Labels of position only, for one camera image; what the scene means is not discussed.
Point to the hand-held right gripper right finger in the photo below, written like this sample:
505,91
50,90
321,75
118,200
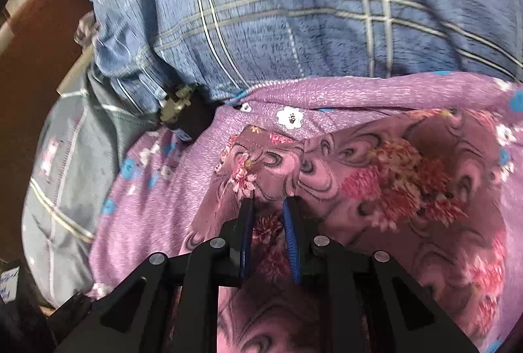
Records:
291,243

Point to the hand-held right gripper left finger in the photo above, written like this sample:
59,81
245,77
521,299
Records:
245,240

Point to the pink floral garment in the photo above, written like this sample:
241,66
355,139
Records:
388,173

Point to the purple flowered bed sheet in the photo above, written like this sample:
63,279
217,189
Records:
163,205

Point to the small black object with metal clip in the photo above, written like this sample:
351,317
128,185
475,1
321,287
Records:
192,118

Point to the blue plaid blanket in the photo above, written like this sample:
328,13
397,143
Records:
286,9

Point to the white paper label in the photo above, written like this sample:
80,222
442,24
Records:
8,281

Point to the pale crumpled cloth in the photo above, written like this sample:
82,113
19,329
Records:
86,30

